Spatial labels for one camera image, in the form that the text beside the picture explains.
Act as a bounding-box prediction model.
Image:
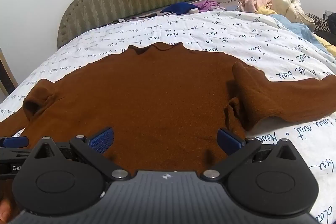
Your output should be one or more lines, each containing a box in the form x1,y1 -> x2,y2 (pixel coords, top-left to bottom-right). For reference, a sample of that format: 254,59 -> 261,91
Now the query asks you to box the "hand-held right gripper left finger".
31,128 -> 131,182

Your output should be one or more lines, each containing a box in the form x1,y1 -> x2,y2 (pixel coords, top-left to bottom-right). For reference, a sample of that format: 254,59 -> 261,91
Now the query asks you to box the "brown knit sweater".
0,42 -> 336,174

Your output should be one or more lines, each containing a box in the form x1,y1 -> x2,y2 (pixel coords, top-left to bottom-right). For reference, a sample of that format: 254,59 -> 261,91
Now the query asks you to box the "wooden furniture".
0,47 -> 19,97

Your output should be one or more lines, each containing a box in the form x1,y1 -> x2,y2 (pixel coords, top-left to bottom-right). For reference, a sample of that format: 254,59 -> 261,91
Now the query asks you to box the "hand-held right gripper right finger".
201,128 -> 302,180

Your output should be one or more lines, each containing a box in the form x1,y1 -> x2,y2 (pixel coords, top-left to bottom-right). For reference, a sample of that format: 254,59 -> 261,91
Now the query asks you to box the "dark clothing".
315,10 -> 336,41

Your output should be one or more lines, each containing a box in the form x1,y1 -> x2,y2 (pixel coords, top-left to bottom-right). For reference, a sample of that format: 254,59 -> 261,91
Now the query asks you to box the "white printed blanket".
0,10 -> 336,224

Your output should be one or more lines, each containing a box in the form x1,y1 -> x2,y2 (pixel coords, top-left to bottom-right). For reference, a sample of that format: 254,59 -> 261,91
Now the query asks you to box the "light blue cloth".
270,14 -> 324,45

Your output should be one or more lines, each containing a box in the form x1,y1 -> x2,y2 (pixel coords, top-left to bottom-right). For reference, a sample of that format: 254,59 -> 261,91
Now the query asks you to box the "black white zigzag cloth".
304,13 -> 328,31

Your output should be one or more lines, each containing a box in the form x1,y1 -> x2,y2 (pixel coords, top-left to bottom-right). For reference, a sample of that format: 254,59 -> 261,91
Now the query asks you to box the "dark blue cloth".
160,2 -> 201,15

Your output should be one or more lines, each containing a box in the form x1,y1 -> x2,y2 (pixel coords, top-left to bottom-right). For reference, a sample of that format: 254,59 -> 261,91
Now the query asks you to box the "person's left hand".
0,199 -> 19,223

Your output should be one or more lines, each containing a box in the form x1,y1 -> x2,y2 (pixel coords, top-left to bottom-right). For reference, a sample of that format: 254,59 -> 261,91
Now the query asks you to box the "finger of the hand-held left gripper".
0,136 -> 29,148

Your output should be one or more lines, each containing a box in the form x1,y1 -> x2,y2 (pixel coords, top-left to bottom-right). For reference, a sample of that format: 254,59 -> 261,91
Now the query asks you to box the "cream jacket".
272,0 -> 315,30

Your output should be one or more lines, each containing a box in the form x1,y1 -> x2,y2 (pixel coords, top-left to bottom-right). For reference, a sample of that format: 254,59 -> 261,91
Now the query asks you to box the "purple cloth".
193,0 -> 226,11

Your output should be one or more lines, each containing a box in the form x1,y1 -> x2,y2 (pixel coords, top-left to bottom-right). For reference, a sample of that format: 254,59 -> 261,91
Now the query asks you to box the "yellow cloth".
256,7 -> 336,56

